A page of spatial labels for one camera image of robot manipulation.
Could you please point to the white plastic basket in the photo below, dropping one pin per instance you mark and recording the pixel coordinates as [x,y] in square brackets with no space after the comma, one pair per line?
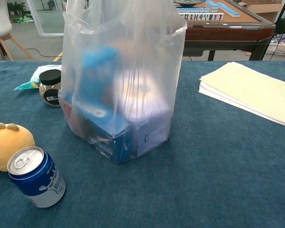
[282,50]

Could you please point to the short blue mahjong tile stack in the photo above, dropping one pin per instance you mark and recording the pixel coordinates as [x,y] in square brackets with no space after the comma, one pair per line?
[212,6]

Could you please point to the long blue mahjong tile stack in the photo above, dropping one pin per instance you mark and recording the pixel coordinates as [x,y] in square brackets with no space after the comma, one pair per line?
[229,10]

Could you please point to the white chair with wooden legs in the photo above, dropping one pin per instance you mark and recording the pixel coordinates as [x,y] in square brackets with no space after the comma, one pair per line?
[0,21]

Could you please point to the white cardboard box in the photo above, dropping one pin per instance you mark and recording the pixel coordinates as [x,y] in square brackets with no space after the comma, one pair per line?
[148,134]

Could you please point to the yellow plush toy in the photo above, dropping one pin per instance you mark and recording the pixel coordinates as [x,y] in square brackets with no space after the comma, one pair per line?
[9,145]

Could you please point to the glass jar with black lid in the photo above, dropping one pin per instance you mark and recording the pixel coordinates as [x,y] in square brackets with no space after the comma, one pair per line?
[50,95]

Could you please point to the brown cardboard box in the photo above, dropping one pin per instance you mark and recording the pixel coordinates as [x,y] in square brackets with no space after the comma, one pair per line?
[266,9]

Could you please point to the teal white snack packet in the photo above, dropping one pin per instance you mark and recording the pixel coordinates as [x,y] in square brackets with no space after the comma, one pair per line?
[34,79]

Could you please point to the white framed glass door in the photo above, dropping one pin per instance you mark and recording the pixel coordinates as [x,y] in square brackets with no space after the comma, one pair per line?
[41,33]

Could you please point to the red packet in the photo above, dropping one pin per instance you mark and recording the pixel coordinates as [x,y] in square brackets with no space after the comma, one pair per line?
[66,109]

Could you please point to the row of blue-backed mahjong tiles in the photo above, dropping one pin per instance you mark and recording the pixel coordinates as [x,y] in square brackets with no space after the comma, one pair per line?
[192,10]

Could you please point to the pale yellow paper stack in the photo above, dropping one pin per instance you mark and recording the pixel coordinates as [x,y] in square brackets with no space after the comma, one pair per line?
[247,90]

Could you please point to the green potted plants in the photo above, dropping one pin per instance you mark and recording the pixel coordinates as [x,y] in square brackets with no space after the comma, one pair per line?
[16,7]

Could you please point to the clear plastic bag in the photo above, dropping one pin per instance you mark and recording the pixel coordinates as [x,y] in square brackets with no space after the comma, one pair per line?
[152,59]

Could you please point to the blue white drink can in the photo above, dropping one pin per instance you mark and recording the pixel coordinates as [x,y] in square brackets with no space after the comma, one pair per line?
[42,184]

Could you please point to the brown mahjong table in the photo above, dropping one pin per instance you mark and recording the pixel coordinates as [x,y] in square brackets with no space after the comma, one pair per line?
[228,32]

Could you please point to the row of face-up mahjong tiles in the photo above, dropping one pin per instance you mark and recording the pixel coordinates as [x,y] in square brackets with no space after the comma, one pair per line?
[204,16]

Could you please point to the blue cardboard box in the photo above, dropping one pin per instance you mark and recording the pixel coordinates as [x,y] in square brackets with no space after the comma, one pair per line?
[118,147]

